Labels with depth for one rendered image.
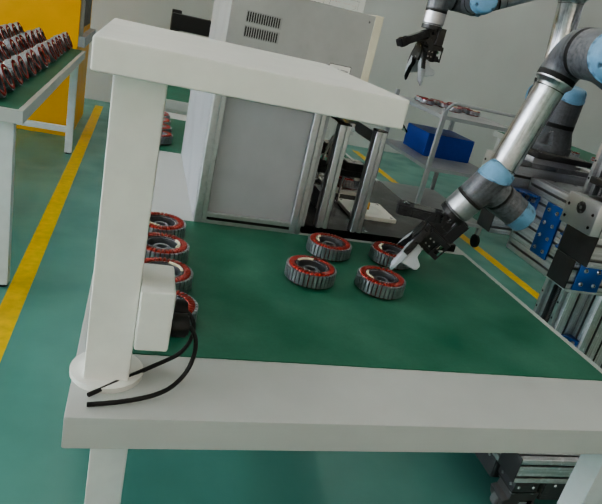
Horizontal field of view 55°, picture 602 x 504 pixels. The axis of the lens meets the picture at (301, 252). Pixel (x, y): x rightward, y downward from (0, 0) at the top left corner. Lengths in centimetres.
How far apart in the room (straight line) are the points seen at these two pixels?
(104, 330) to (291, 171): 81
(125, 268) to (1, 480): 113
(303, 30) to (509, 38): 670
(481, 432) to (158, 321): 53
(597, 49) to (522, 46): 681
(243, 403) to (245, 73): 46
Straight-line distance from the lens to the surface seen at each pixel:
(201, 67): 65
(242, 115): 144
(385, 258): 146
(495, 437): 102
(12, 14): 519
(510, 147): 159
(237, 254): 134
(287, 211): 153
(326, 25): 159
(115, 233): 76
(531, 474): 201
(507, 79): 825
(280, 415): 86
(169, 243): 127
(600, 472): 128
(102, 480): 93
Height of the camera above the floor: 126
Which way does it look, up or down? 21 degrees down
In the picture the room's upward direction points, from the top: 13 degrees clockwise
